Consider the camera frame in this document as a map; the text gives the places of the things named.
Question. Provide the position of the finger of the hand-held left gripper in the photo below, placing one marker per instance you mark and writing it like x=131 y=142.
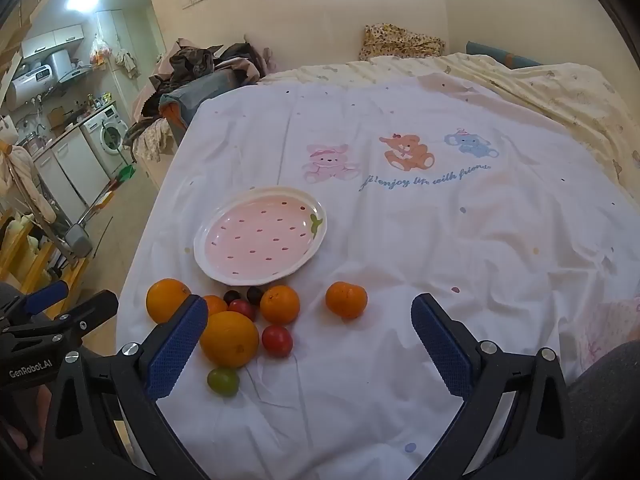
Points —
x=47 y=296
x=90 y=310

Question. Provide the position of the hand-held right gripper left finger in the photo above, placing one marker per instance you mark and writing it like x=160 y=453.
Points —
x=175 y=347

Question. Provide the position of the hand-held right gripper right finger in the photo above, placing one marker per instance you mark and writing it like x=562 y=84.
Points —
x=442 y=347

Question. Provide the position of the large orange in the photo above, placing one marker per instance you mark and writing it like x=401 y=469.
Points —
x=167 y=300
x=229 y=338

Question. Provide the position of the green cherry tomato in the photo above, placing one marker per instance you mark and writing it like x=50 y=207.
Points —
x=223 y=381

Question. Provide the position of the small mandarin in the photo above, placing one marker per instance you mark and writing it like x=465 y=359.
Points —
x=216 y=304
x=346 y=300
x=280 y=304

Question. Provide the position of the red cherry tomato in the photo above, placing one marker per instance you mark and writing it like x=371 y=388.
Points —
x=276 y=340
x=244 y=308

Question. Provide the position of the pink strawberry-shaped plate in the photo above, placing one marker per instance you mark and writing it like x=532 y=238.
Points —
x=260 y=232

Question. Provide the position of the wooden rack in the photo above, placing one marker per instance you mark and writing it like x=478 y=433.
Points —
x=30 y=255

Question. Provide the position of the grey dustpan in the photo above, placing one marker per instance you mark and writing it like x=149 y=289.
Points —
x=77 y=240

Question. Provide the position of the white printed blanket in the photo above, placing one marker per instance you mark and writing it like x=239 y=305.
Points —
x=400 y=240

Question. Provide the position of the white base cabinet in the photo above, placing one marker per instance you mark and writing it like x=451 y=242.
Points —
x=72 y=167

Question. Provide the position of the green broom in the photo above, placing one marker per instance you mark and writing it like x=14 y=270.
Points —
x=122 y=175

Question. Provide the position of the pink patterned cloth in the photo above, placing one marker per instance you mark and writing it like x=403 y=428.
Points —
x=607 y=327

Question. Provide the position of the white washing machine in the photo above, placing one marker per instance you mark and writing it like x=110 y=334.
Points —
x=107 y=135

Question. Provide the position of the person's grey trouser leg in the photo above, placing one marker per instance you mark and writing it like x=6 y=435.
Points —
x=605 y=410

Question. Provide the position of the floral cloth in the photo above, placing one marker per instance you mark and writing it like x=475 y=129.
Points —
x=152 y=142

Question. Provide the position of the white water heater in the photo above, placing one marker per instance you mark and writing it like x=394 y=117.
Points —
x=37 y=80

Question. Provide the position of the grey cushion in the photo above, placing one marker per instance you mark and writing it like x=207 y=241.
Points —
x=182 y=100

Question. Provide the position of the hanging beige cloth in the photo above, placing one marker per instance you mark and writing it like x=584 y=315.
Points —
x=127 y=61

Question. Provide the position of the orange plastic bag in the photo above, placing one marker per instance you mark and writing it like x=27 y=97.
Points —
x=100 y=50

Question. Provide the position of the pile of clothes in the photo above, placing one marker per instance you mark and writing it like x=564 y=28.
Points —
x=205 y=67

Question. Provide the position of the pale yellow bed sheet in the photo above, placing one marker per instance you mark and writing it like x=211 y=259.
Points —
x=575 y=105

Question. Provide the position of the ceiling light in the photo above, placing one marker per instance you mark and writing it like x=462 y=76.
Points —
x=80 y=2

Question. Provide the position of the blue pillow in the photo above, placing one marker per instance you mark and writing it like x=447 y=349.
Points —
x=500 y=55

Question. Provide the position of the floral pillow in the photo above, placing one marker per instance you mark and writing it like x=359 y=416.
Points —
x=400 y=40

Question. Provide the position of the white wall cabinets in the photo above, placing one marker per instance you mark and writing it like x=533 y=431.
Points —
x=52 y=41

